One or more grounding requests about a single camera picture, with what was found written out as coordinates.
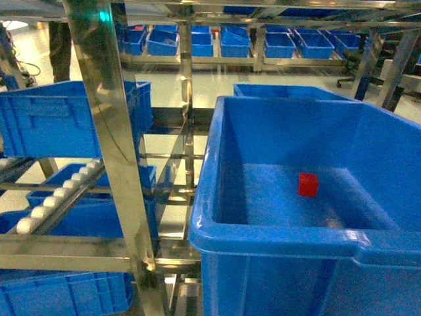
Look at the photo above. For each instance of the walking person dark trousers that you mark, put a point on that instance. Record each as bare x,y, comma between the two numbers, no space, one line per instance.
60,48

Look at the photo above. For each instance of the stainless steel shelf rack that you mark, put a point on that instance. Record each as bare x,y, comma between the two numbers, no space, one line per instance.
93,26

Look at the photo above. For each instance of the white roller track left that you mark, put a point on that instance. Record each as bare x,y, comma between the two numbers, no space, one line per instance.
62,199

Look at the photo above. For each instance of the red magnetic block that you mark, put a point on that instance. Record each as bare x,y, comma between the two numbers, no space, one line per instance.
308,184

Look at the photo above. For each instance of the blue bin below rollers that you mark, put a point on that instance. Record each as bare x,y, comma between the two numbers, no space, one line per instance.
94,215

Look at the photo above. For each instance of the large blue tub right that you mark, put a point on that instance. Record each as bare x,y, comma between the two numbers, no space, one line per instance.
354,249

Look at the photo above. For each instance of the blue crate on rollers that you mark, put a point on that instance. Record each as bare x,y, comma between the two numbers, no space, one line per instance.
57,120

